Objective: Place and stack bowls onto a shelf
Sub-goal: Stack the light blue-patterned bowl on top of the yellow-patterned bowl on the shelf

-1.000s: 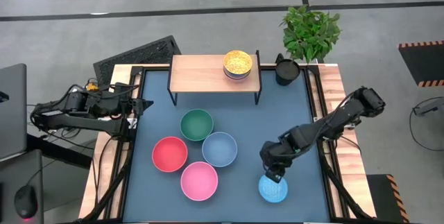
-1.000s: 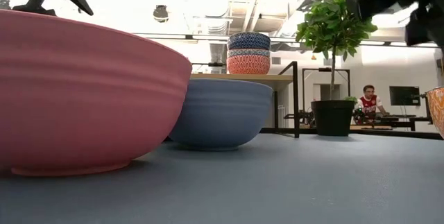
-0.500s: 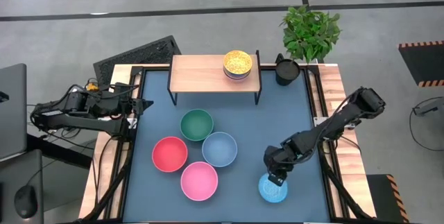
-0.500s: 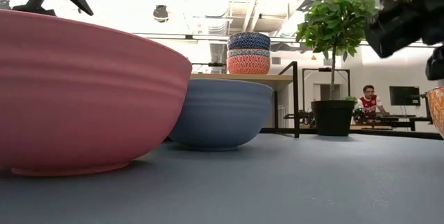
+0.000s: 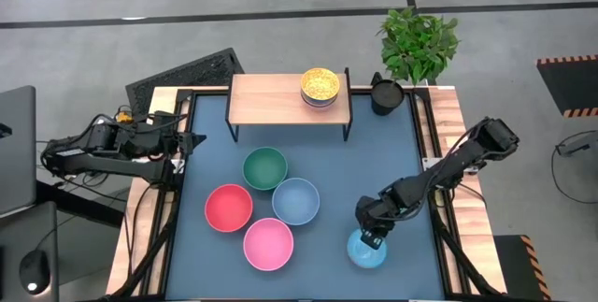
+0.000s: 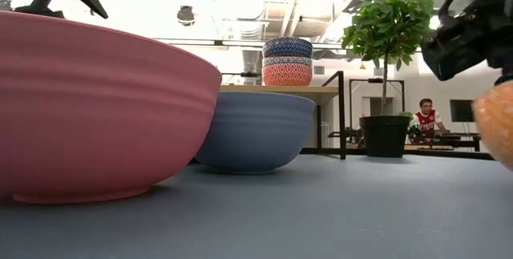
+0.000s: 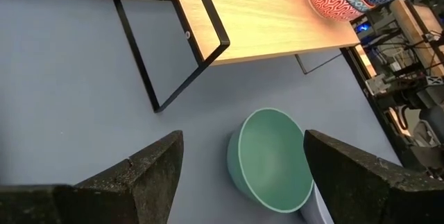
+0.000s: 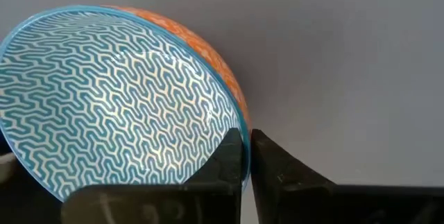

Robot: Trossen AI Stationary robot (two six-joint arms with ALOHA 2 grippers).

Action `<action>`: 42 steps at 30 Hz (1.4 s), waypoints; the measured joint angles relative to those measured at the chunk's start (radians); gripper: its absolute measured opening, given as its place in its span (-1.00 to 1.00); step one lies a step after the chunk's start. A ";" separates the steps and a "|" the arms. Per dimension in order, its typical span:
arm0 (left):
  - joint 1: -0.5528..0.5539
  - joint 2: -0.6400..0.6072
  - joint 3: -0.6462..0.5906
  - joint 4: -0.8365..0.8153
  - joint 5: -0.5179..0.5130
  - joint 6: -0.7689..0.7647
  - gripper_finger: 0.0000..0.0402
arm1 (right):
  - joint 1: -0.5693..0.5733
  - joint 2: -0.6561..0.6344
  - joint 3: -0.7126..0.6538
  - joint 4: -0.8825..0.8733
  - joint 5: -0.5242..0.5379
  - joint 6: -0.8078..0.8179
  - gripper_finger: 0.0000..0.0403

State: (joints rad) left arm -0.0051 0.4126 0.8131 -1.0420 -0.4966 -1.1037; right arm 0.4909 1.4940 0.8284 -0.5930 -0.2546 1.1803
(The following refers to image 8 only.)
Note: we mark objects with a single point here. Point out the orange patterned bowl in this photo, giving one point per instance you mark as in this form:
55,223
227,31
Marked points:
104,95

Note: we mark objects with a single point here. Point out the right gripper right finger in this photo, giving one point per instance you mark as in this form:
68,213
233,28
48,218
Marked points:
277,189

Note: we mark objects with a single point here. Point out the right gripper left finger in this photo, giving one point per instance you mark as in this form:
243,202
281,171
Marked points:
222,172

